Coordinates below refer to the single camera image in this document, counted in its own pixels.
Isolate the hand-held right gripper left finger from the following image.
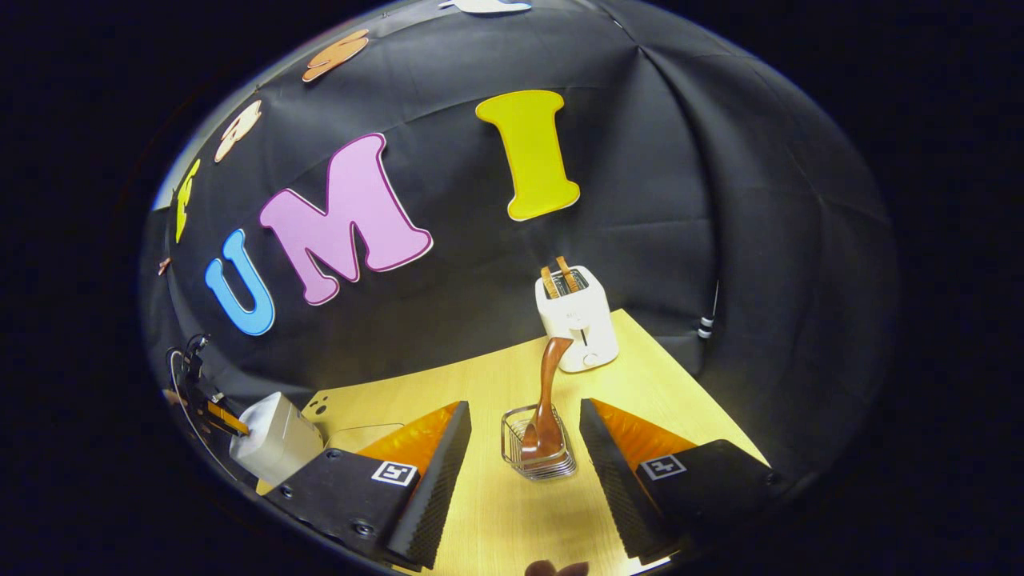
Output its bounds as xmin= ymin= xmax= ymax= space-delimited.
xmin=262 ymin=401 xmax=473 ymax=572

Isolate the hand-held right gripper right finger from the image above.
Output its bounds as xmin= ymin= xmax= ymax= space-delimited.
xmin=579 ymin=398 xmax=789 ymax=565

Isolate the white rice cooker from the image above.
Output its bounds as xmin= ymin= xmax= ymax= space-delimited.
xmin=229 ymin=391 xmax=325 ymax=487

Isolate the wire chopstick holder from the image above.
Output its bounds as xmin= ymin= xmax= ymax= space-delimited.
xmin=501 ymin=404 xmax=578 ymax=481

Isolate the brown wooden spoon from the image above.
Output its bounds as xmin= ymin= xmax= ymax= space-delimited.
xmin=520 ymin=337 xmax=574 ymax=461

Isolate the white toaster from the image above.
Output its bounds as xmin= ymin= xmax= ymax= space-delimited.
xmin=534 ymin=266 xmax=619 ymax=374

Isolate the black backdrop cloth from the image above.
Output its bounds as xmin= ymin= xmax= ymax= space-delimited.
xmin=144 ymin=0 xmax=901 ymax=497

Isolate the wall cable with white bands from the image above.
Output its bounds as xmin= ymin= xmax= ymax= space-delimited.
xmin=698 ymin=280 xmax=721 ymax=341

